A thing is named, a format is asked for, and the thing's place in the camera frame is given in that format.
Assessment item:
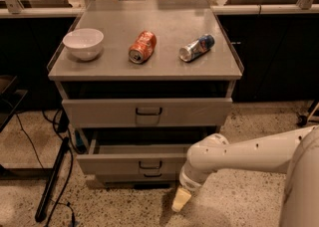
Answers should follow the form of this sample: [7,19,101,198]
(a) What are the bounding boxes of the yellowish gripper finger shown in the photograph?
[171,186,191,212]

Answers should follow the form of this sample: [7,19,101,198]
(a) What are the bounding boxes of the grey drawer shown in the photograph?
[76,130,213,176]
[62,98,232,128]
[96,173,178,184]

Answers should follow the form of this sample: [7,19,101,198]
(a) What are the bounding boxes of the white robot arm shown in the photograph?
[171,125,319,227]

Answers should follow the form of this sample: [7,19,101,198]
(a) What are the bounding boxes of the grey bottom drawer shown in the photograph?
[96,173,178,184]

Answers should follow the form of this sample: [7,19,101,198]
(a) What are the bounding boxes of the grey top drawer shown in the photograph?
[62,98,232,128]

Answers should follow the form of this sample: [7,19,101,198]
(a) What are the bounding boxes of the grey drawer cabinet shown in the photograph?
[47,0,245,152]

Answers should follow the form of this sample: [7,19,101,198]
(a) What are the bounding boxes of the black floor bar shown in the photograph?
[35,137,69,223]

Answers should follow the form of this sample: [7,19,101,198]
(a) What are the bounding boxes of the blue silver soda can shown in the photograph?
[178,34,215,63]

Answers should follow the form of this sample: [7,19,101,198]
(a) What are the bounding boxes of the orange soda can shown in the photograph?
[129,31,157,64]

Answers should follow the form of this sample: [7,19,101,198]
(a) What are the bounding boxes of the white ceramic bowl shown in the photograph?
[63,28,104,61]

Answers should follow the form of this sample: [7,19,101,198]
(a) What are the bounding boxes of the black caster wheel frame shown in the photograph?
[297,100,319,126]

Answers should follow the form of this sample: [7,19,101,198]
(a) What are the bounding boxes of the black cable on floor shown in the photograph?
[13,108,88,227]

